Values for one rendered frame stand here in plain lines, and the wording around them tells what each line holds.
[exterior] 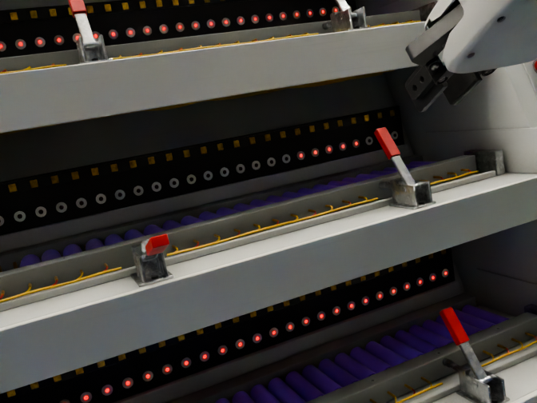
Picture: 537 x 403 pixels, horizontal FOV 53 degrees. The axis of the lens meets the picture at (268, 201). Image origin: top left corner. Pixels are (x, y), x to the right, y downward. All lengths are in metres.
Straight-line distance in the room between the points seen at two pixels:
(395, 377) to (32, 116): 0.41
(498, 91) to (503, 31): 0.27
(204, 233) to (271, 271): 0.08
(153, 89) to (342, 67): 0.19
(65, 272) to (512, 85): 0.50
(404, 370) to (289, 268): 0.18
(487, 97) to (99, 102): 0.44
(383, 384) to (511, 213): 0.22
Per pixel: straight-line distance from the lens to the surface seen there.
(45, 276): 0.49
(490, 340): 0.64
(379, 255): 0.52
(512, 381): 0.61
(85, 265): 0.49
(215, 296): 0.45
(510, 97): 0.67
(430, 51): 0.43
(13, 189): 0.61
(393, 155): 0.57
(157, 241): 0.38
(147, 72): 0.50
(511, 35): 0.43
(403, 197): 0.56
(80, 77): 0.49
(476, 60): 0.43
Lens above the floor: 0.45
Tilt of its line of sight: 10 degrees up
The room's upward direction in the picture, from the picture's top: 18 degrees counter-clockwise
